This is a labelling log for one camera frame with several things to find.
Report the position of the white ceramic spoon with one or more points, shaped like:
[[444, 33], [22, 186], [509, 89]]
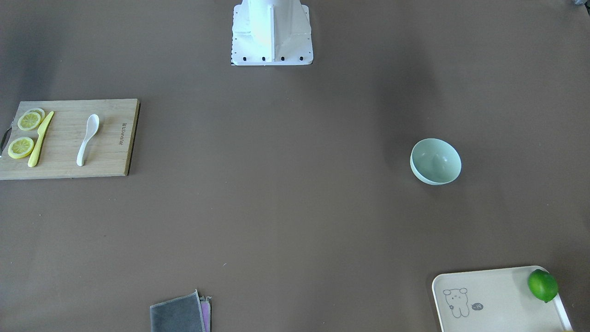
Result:
[[92, 127]]

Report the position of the light green bowl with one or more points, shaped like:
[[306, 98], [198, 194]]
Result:
[[435, 162]]

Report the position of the grey folded cloth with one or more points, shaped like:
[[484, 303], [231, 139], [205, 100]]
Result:
[[191, 313]]

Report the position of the bamboo cutting board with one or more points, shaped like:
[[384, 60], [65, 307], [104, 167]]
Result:
[[107, 154]]

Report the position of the cream cartoon tray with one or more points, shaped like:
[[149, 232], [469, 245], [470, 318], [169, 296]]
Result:
[[495, 300]]

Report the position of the yellow plastic knife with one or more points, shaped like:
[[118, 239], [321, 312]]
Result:
[[41, 131]]

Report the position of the lemon slice far stack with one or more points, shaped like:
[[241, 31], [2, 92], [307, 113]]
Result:
[[31, 119]]

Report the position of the green lime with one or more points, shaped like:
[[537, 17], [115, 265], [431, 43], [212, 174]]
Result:
[[543, 285]]

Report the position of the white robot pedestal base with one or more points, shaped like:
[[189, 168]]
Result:
[[271, 33]]

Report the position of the lemon slice near handle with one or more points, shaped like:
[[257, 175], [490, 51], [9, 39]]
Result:
[[21, 147]]

